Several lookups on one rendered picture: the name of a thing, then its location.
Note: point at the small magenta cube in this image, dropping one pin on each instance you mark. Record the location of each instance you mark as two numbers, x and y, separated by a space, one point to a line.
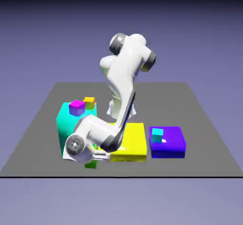
76 108

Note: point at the small green cube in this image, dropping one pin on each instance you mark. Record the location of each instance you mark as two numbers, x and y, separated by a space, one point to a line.
91 164

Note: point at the large cyan box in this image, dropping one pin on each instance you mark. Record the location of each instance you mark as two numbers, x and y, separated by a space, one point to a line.
65 123

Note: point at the large blue box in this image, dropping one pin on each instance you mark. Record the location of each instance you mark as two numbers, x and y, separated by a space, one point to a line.
170 145

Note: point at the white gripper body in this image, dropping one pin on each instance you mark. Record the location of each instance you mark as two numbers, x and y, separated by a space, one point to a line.
99 155

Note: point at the small cyan cube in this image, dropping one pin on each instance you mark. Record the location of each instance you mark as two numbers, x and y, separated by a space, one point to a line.
157 135

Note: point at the large yellow box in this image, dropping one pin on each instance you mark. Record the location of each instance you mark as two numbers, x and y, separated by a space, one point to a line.
133 141

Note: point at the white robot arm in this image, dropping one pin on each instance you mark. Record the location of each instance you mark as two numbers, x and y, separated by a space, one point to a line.
125 73

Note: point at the small orange cube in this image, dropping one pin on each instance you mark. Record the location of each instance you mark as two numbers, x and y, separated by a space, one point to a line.
89 101

